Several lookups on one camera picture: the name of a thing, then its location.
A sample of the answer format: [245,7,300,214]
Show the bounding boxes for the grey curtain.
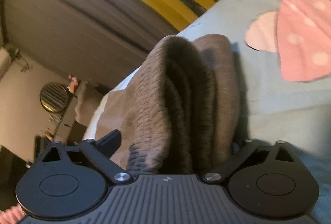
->
[0,0,259,90]

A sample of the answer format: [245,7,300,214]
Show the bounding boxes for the light blue mushroom bedsheet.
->
[82,0,331,224]

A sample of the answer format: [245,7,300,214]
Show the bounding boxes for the grey sweatpants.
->
[95,34,240,176]

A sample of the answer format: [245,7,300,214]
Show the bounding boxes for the round gold mirror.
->
[39,82,69,114]

